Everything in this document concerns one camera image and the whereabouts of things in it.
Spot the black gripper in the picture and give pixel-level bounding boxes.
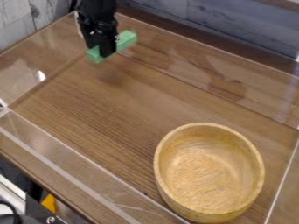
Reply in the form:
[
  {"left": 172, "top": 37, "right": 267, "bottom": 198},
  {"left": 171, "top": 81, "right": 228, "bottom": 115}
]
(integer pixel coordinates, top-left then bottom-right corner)
[{"left": 75, "top": 0, "right": 118, "bottom": 58}]

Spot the brown wooden bowl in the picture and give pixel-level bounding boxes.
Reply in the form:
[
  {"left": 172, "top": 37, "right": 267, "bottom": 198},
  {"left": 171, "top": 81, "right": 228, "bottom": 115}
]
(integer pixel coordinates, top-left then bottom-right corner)
[{"left": 154, "top": 122, "right": 266, "bottom": 223}]

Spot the yellow warning sticker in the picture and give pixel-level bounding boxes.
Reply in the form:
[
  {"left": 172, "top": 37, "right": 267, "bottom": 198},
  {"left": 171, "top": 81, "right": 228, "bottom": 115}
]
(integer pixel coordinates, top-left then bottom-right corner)
[{"left": 42, "top": 194, "right": 58, "bottom": 214}]

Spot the clear acrylic corner bracket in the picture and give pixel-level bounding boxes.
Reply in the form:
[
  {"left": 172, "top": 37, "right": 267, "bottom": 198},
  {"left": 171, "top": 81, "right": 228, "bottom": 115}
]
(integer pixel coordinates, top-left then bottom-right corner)
[{"left": 74, "top": 10, "right": 83, "bottom": 38}]

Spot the clear acrylic enclosure wall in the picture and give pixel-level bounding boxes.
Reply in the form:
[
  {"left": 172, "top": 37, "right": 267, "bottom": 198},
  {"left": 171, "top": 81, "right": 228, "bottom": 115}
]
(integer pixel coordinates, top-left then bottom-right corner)
[{"left": 0, "top": 11, "right": 299, "bottom": 224}]

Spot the black cable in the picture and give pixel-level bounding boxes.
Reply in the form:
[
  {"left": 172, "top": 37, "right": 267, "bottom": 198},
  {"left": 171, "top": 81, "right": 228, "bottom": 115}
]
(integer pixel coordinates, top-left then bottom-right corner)
[{"left": 0, "top": 199, "right": 27, "bottom": 224}]

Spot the green rectangular block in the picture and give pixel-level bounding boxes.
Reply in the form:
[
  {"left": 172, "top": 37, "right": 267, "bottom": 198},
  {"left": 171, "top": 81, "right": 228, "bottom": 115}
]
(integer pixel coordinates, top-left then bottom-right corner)
[{"left": 87, "top": 30, "right": 138, "bottom": 63}]

